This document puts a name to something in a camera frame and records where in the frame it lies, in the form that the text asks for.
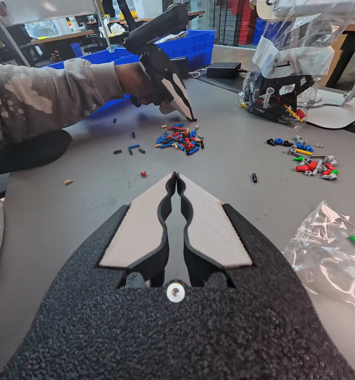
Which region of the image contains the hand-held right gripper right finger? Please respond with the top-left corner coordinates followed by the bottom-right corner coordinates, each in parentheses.
top-left (176, 173), bottom-right (254, 288)

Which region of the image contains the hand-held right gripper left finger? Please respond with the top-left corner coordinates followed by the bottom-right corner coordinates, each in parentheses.
top-left (99, 172), bottom-right (177, 288)

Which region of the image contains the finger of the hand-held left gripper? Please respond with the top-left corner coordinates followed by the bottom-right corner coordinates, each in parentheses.
top-left (171, 74), bottom-right (195, 120)
top-left (162, 77), bottom-right (193, 120)

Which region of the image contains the pile of mixed toy pins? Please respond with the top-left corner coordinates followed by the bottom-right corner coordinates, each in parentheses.
top-left (155, 122), bottom-right (205, 156)

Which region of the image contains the person's left forearm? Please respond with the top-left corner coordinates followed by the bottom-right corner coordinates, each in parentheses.
top-left (0, 58), bottom-right (124, 145)

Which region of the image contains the person's left hand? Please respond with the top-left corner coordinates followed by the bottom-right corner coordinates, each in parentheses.
top-left (115, 62), bottom-right (155, 101)

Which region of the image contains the black box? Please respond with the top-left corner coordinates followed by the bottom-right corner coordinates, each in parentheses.
top-left (169, 57), bottom-right (190, 80)

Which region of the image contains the large blue storage bin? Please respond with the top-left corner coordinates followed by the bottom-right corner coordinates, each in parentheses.
top-left (154, 29), bottom-right (217, 73)

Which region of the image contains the black power adapter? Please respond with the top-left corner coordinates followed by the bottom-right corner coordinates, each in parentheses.
top-left (207, 62), bottom-right (242, 79)

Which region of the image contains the clear acrylic panel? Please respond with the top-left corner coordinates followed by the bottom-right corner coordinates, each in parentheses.
top-left (0, 0), bottom-right (113, 67)

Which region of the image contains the long blue storage tray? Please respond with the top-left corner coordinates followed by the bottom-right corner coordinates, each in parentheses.
top-left (38, 47), bottom-right (142, 119)

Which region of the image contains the shelf of red and blue bins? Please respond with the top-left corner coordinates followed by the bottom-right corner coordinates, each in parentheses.
top-left (218, 0), bottom-right (268, 46)

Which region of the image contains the clear bag of toy parts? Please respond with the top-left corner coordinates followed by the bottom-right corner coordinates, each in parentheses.
top-left (236, 70), bottom-right (318, 131)

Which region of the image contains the wooden workbench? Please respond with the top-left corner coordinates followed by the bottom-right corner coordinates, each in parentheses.
top-left (31, 29), bottom-right (95, 45)

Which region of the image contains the crumpled clear plastic bag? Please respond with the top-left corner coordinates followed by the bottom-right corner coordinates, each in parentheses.
top-left (282, 200), bottom-right (355, 325)

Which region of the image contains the clear bag with white labels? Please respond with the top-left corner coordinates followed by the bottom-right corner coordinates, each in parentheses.
top-left (250, 0), bottom-right (355, 81)

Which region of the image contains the pile of assorted toy connectors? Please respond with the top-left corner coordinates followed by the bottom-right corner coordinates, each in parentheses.
top-left (267, 135), bottom-right (340, 181)

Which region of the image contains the white stand base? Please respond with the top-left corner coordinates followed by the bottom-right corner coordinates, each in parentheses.
top-left (306, 94), bottom-right (355, 129)

